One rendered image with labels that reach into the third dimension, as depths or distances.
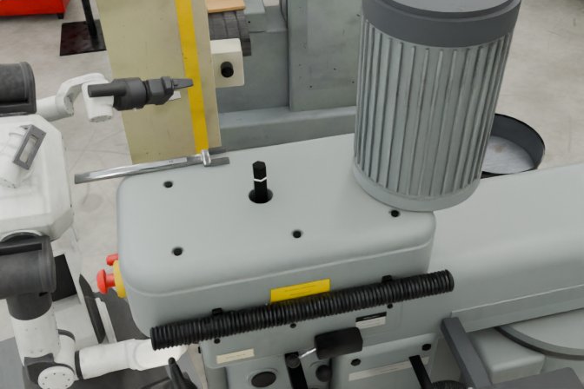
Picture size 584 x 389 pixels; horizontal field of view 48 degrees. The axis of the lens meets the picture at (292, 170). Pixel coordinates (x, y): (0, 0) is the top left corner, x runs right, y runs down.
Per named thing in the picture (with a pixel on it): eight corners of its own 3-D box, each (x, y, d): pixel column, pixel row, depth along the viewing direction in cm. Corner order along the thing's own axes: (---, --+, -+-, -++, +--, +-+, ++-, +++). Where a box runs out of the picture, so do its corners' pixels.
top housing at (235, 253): (136, 356, 98) (116, 287, 87) (129, 232, 117) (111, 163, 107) (434, 296, 105) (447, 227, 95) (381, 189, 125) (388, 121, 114)
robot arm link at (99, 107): (126, 120, 184) (85, 125, 178) (117, 84, 185) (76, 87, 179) (137, 108, 174) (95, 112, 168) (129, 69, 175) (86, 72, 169)
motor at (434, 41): (375, 223, 96) (394, 24, 75) (337, 141, 110) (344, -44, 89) (502, 201, 99) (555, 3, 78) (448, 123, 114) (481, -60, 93)
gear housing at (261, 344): (206, 376, 106) (200, 339, 100) (189, 264, 124) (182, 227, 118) (402, 334, 112) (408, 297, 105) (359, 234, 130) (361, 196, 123)
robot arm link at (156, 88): (162, 114, 192) (122, 118, 185) (155, 82, 193) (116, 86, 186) (177, 100, 181) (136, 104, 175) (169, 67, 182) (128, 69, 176)
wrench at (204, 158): (75, 189, 102) (73, 185, 101) (75, 173, 105) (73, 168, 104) (229, 163, 106) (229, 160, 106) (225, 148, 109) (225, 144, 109)
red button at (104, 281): (100, 300, 104) (95, 284, 102) (99, 281, 107) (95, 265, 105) (121, 296, 105) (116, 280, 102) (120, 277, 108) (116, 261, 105)
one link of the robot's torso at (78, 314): (49, 348, 196) (-3, 205, 183) (108, 326, 202) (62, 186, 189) (52, 372, 183) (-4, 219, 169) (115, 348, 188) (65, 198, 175)
